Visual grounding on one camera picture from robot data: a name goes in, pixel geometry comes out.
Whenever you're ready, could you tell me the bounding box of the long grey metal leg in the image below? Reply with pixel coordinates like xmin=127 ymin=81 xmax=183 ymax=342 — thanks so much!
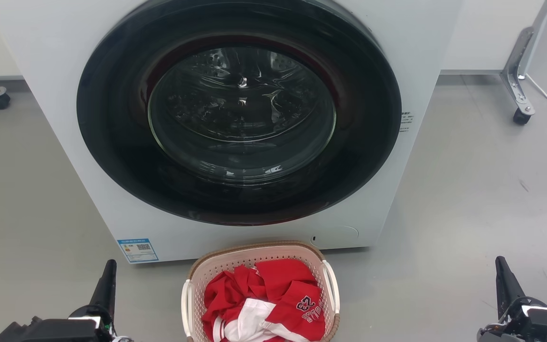
xmin=500 ymin=28 xmax=536 ymax=117

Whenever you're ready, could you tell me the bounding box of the red and white jersey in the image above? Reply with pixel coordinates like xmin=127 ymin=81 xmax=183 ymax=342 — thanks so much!
xmin=213 ymin=298 xmax=310 ymax=342

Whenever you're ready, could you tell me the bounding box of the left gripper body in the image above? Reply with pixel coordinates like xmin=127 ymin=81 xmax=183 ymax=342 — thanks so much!
xmin=0 ymin=306 xmax=134 ymax=342

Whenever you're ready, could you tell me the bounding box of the blue energy label sticker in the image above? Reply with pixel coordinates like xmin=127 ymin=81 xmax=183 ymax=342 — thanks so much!
xmin=117 ymin=238 xmax=159 ymax=264

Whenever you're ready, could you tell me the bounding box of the red basketball jersey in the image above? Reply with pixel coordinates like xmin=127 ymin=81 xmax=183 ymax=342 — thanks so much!
xmin=201 ymin=259 xmax=326 ymax=342

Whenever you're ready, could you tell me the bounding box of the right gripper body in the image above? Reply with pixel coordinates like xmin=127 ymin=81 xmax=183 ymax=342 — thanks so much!
xmin=477 ymin=297 xmax=547 ymax=342

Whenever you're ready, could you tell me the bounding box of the black round washer door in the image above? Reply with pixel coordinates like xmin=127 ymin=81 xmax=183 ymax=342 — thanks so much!
xmin=77 ymin=0 xmax=402 ymax=226

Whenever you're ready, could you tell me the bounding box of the white front-load washing machine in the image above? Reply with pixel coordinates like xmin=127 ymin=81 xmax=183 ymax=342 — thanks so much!
xmin=0 ymin=0 xmax=464 ymax=264

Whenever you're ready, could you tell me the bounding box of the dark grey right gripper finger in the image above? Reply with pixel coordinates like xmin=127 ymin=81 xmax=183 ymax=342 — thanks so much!
xmin=495 ymin=256 xmax=526 ymax=320

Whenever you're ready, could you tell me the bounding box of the pink plastic laundry basket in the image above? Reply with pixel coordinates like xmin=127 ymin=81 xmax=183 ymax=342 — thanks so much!
xmin=181 ymin=240 xmax=340 ymax=342

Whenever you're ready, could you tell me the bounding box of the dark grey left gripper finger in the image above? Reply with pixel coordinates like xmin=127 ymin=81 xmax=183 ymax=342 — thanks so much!
xmin=89 ymin=259 xmax=117 ymax=319

